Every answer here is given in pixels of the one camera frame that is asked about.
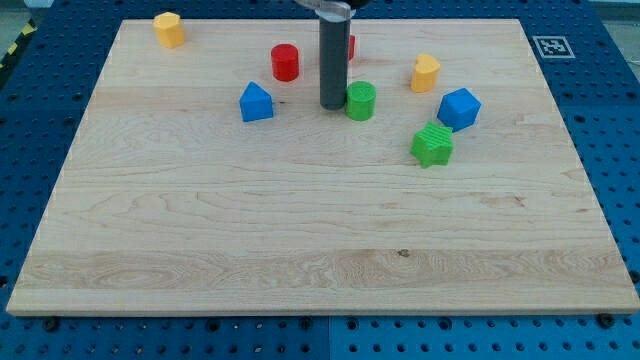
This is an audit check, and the yellow pentagon block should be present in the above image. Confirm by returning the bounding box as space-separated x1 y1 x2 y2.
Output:
153 12 185 48

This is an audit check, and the yellow heart block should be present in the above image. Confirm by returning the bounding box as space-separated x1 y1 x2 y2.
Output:
410 53 441 93

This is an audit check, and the blue cube block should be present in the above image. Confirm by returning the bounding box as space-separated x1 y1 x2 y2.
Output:
437 88 482 132

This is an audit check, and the green star block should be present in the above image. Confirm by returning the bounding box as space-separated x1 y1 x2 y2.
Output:
410 121 454 168

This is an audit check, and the black bolt front right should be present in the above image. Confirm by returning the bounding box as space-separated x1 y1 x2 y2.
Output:
596 313 616 329

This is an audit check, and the black bolt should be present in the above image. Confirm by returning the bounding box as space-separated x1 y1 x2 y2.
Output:
596 313 616 329
42 317 60 333

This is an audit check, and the blue triangular prism block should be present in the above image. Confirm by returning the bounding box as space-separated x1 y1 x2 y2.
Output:
239 81 274 122

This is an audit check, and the red block behind stick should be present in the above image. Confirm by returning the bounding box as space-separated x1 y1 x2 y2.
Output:
348 35 356 61

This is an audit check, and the red cylinder block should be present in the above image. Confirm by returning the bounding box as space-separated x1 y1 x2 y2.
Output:
270 43 299 82

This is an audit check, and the black bolt front left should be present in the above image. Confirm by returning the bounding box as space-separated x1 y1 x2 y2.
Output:
42 317 60 333

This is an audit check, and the white fiducial marker tag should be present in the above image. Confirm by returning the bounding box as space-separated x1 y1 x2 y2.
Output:
532 35 575 59

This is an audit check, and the light wooden board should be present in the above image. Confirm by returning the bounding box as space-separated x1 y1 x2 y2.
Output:
7 19 639 317

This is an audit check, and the green cylinder block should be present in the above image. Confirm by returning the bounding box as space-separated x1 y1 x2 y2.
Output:
346 81 377 121

